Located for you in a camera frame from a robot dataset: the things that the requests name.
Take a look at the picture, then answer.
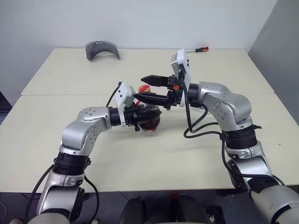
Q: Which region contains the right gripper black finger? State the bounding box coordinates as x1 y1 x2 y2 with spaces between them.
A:
141 75 169 87
133 92 169 107

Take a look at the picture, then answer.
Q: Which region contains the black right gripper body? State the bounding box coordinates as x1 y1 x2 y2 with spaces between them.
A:
164 74 184 111

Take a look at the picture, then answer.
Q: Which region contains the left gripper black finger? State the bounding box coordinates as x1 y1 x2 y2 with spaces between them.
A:
137 108 163 119

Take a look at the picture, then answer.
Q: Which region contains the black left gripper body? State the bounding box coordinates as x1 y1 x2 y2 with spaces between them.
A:
122 104 141 133

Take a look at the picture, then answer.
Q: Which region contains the clear bottle with dark drink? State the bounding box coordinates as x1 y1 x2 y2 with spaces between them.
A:
136 100 162 134

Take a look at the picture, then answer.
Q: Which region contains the orange and black screwdriver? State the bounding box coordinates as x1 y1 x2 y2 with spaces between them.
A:
186 46 209 53

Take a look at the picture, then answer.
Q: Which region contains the grey baseball cap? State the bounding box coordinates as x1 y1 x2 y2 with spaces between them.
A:
85 41 121 62

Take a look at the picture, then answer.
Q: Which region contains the grey partition panel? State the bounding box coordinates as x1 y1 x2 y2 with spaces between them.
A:
247 0 299 128

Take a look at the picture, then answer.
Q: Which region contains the dark object beside table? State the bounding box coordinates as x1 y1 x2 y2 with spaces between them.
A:
0 90 12 126

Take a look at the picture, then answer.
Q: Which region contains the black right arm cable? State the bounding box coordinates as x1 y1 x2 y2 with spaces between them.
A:
178 78 248 189

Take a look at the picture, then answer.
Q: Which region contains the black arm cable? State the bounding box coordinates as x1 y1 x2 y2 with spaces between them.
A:
27 83 122 224
178 78 248 189

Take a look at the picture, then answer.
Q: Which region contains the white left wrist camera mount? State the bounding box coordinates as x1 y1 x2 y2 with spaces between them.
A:
115 81 136 128

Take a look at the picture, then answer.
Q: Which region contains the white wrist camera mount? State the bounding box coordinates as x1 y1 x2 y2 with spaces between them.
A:
170 48 193 108
115 81 136 128

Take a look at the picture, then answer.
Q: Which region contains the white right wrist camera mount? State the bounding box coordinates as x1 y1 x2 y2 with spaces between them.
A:
170 48 193 108

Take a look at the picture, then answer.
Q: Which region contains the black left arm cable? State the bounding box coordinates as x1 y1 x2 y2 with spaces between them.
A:
27 83 122 224

